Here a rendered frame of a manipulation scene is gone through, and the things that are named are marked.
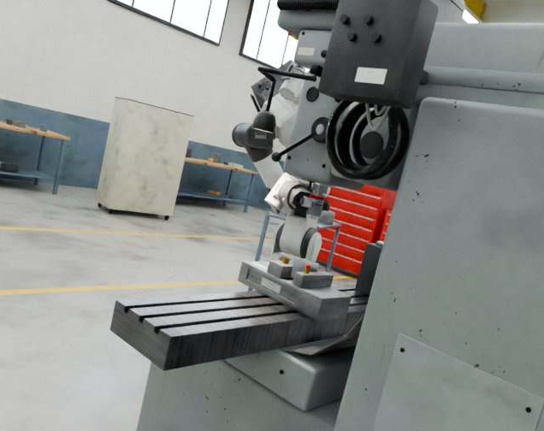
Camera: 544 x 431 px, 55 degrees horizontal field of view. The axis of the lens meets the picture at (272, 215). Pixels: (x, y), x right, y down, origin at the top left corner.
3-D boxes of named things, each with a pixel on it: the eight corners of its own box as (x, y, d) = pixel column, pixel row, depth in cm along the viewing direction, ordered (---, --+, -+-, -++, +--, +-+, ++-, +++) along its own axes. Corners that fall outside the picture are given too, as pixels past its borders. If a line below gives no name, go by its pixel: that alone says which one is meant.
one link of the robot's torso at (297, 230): (283, 250, 243) (310, 153, 242) (316, 261, 235) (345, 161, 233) (268, 249, 230) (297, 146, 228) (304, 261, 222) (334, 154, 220)
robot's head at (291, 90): (283, 103, 193) (276, 86, 186) (295, 83, 196) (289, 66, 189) (298, 106, 190) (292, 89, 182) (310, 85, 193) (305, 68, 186)
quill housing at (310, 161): (277, 172, 156) (302, 64, 152) (318, 180, 172) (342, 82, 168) (327, 185, 144) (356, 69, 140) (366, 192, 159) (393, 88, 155)
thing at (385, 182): (326, 174, 142) (349, 78, 139) (372, 184, 160) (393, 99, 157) (386, 189, 129) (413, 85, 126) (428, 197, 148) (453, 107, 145)
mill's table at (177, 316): (109, 329, 130) (115, 298, 129) (369, 300, 223) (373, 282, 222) (163, 371, 115) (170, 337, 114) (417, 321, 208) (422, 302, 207)
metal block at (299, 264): (290, 276, 163) (294, 258, 162) (302, 276, 167) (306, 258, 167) (302, 282, 159) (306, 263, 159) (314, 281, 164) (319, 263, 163)
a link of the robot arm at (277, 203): (292, 176, 170) (277, 171, 180) (273, 203, 169) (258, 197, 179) (315, 195, 175) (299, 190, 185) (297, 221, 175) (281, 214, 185)
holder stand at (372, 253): (353, 290, 200) (367, 239, 198) (376, 285, 218) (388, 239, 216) (382, 300, 193) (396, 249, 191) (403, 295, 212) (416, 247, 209)
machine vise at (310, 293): (237, 280, 173) (244, 249, 172) (268, 280, 184) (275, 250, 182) (316, 321, 149) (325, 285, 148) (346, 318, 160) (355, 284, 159)
